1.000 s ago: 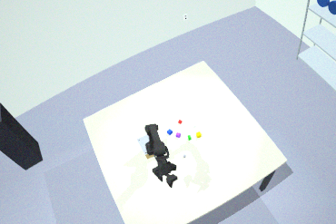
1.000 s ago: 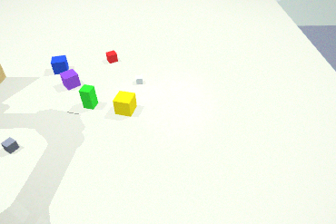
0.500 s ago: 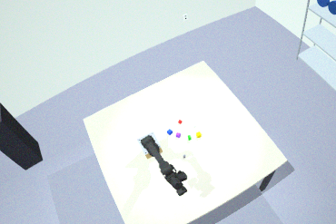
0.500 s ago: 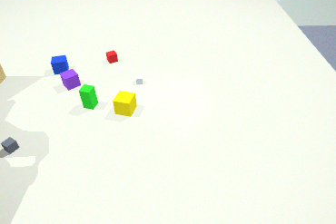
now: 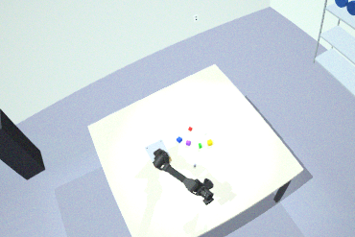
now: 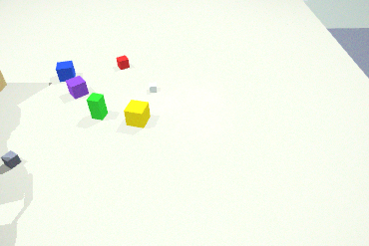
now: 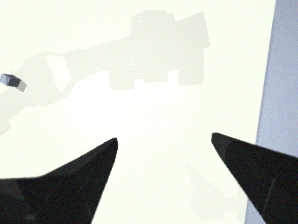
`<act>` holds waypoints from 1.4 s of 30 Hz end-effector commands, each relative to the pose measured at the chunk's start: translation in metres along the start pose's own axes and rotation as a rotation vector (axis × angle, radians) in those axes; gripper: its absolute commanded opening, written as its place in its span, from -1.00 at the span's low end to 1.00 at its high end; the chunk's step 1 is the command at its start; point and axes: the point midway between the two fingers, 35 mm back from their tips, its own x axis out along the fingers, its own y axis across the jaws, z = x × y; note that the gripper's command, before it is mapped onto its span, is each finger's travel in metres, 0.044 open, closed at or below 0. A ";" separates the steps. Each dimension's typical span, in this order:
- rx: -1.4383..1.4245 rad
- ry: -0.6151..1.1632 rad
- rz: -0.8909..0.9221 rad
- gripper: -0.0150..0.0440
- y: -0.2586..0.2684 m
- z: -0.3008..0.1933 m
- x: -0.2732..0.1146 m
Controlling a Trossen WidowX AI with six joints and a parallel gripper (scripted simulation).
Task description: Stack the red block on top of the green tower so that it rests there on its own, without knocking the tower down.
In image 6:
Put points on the yellow block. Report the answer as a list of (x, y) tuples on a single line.
[(137, 113)]

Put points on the red block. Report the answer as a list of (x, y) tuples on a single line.
[(123, 62)]

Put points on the purple cube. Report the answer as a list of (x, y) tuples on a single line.
[(77, 87)]

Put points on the green block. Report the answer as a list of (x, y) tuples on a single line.
[(96, 102), (99, 115)]

